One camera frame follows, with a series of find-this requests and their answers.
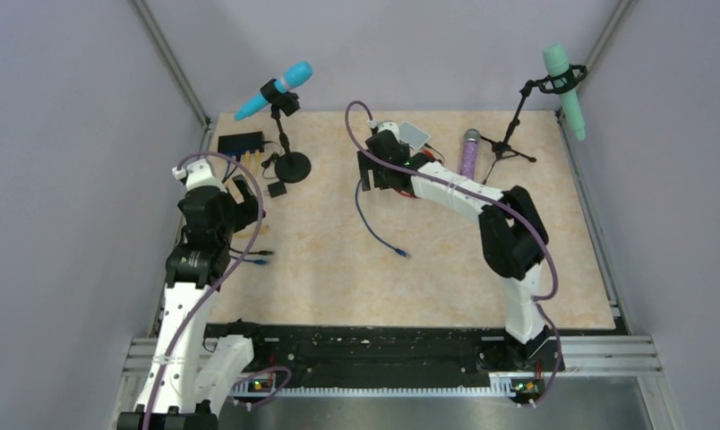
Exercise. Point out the cyan microphone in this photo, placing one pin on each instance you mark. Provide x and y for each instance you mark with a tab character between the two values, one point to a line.
278	92

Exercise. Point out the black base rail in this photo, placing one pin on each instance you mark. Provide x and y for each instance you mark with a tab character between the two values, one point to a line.
356	357

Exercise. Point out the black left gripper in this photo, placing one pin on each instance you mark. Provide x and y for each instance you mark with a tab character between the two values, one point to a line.
247	210

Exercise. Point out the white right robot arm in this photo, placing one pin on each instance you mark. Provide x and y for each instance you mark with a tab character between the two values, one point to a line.
512	235

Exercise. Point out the mint green microphone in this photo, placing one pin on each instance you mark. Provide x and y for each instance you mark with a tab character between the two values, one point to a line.
565	78

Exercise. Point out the white network switch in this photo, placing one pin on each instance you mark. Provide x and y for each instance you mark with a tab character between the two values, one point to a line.
413	136

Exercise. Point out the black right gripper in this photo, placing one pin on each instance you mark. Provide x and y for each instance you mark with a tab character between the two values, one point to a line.
364	165

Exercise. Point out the black round-base mic stand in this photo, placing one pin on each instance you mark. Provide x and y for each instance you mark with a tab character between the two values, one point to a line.
292	167

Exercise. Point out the purple glitter microphone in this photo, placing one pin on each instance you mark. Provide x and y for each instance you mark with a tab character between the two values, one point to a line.
469	153

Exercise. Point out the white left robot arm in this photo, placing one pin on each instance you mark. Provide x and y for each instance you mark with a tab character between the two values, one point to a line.
180	391

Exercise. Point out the small black adapter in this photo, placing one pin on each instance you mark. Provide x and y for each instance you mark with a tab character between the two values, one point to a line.
276	189

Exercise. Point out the black network switch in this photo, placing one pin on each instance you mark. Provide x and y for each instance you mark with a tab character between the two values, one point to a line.
239	144

